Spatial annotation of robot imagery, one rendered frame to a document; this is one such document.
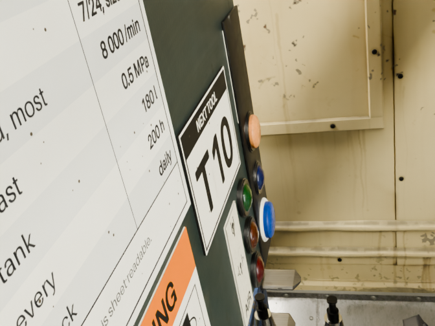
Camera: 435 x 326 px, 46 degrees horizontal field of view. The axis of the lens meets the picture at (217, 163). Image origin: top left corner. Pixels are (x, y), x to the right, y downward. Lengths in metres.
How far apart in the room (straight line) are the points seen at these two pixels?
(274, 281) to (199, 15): 0.73
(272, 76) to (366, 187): 0.35
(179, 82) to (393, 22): 0.86
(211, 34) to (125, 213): 0.15
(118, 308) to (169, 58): 0.11
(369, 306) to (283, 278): 0.51
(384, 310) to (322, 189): 0.38
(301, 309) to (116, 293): 1.28
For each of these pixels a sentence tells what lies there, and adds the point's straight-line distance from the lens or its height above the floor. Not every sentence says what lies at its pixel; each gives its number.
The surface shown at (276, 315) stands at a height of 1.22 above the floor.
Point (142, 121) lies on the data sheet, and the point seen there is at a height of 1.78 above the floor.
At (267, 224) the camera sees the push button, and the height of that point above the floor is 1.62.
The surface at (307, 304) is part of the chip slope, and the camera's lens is 1.45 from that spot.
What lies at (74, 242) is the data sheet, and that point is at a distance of 0.16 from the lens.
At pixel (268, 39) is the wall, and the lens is 1.10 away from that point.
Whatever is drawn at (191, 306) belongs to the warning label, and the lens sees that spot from 0.25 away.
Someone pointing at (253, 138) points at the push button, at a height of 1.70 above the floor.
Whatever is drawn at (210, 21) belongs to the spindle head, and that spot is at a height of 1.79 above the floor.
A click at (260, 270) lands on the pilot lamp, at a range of 0.39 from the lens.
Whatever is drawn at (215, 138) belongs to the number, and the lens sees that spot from 0.29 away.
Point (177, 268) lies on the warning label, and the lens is 0.23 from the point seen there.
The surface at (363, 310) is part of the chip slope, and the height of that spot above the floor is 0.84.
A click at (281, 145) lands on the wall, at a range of 1.19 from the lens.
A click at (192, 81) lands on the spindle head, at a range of 0.27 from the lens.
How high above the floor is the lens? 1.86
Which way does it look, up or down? 28 degrees down
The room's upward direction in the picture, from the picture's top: 11 degrees counter-clockwise
